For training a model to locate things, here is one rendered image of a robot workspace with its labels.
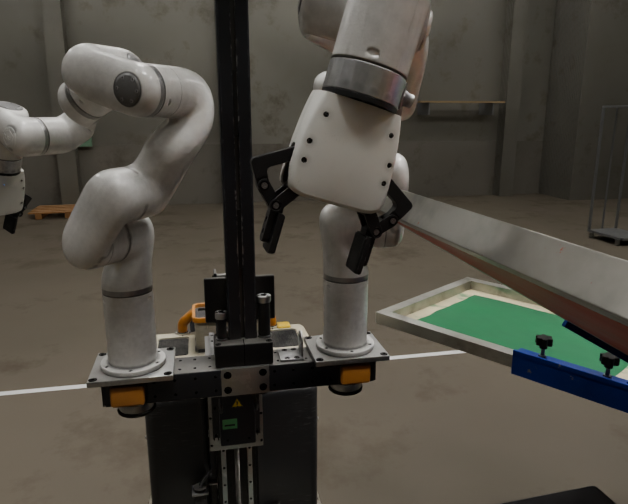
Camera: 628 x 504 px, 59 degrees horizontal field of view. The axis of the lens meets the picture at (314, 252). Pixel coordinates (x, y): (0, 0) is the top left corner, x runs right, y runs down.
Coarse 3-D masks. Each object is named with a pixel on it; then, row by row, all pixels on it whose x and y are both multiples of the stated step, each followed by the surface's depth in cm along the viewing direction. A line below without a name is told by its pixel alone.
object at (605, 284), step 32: (416, 224) 66; (448, 224) 60; (480, 224) 54; (512, 224) 50; (480, 256) 53; (512, 256) 48; (544, 256) 45; (576, 256) 42; (608, 256) 39; (544, 288) 48; (576, 288) 40; (608, 288) 38
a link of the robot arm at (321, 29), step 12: (300, 0) 57; (312, 0) 56; (324, 0) 55; (336, 0) 55; (300, 12) 58; (312, 12) 56; (324, 12) 56; (336, 12) 56; (300, 24) 59; (312, 24) 57; (324, 24) 57; (336, 24) 57; (312, 36) 66; (324, 36) 59; (336, 36) 58; (324, 48) 69
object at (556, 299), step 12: (516, 276) 53; (540, 288) 51; (552, 300) 60; (564, 300) 49; (576, 312) 58; (588, 312) 48; (600, 324) 55; (612, 324) 46; (612, 336) 66; (624, 336) 53
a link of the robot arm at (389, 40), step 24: (360, 0) 49; (384, 0) 48; (408, 0) 48; (360, 24) 49; (384, 24) 48; (408, 24) 49; (336, 48) 51; (360, 48) 49; (384, 48) 49; (408, 48) 50; (408, 72) 52
